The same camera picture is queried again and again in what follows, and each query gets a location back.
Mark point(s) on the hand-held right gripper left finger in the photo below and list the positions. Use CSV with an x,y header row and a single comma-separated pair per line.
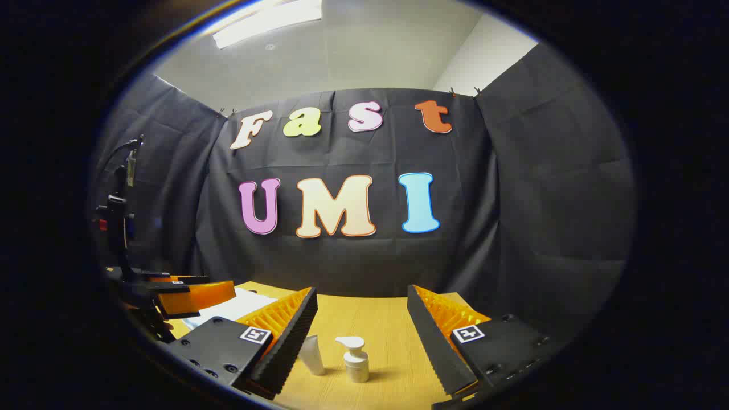
x,y
287,347

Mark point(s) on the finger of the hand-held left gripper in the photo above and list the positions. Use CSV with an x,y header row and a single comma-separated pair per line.
x,y
193,299
176,278

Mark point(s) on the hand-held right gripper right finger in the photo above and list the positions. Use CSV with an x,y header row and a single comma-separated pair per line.
x,y
435,347

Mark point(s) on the white skin care tube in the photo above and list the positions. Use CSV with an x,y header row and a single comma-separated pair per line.
x,y
312,356

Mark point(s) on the light blue suitcase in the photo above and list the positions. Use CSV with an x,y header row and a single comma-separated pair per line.
x,y
236,307

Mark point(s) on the white pump bottle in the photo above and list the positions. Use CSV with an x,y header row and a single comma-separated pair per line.
x,y
357,367

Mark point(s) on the black backdrop cloth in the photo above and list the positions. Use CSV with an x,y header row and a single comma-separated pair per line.
x,y
512,199

